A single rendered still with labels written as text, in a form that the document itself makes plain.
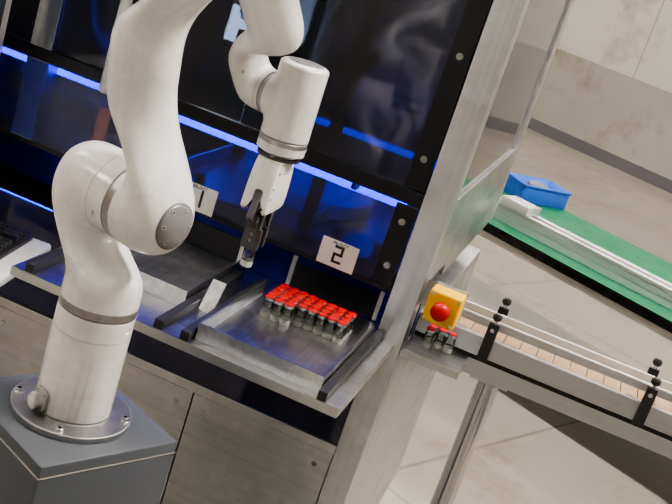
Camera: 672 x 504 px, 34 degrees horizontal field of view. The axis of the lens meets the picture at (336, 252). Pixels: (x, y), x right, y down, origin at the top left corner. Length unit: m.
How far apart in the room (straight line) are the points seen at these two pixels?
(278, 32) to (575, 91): 10.21
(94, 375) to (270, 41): 0.57
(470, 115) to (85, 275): 0.92
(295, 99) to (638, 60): 9.83
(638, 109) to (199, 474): 9.25
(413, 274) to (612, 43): 9.50
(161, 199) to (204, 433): 1.12
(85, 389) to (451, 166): 0.92
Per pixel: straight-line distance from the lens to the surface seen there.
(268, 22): 1.67
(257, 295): 2.34
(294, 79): 1.79
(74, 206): 1.63
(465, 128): 2.22
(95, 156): 1.62
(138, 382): 2.60
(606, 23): 11.76
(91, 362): 1.67
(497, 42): 2.19
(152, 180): 1.53
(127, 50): 1.51
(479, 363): 2.43
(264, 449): 2.53
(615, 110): 11.57
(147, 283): 2.22
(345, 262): 2.33
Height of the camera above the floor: 1.73
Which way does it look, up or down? 18 degrees down
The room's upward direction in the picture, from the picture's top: 18 degrees clockwise
